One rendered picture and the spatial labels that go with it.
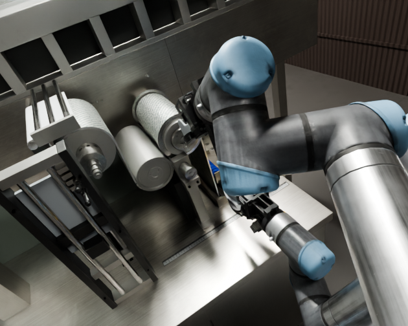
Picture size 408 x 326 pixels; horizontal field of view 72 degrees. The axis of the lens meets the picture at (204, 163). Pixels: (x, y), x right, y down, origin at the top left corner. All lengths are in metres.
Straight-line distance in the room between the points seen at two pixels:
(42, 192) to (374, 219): 0.62
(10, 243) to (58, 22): 0.84
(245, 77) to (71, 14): 0.77
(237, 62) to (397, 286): 0.26
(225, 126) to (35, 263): 1.08
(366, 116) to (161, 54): 0.86
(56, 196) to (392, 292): 0.64
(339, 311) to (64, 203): 0.62
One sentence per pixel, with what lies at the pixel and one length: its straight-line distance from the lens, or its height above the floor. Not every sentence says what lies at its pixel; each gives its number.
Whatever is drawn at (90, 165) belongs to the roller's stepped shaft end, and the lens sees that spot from 0.72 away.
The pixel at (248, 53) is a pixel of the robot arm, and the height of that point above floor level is 1.58.
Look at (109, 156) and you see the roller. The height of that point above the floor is 1.30.
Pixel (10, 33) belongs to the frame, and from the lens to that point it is 1.03.
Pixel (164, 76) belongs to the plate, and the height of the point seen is 1.31.
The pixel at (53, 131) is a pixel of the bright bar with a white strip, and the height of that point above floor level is 1.44.
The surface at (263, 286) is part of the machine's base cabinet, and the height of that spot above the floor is 0.70.
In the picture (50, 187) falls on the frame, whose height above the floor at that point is 1.36.
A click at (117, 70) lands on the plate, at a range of 1.08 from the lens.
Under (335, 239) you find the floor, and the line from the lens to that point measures 2.06.
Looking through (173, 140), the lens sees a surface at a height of 1.26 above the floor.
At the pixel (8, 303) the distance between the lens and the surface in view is 1.18.
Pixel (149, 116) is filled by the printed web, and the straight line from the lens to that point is 0.93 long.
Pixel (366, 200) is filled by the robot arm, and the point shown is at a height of 1.48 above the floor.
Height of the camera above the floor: 1.71
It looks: 39 degrees down
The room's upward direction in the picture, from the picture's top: 18 degrees counter-clockwise
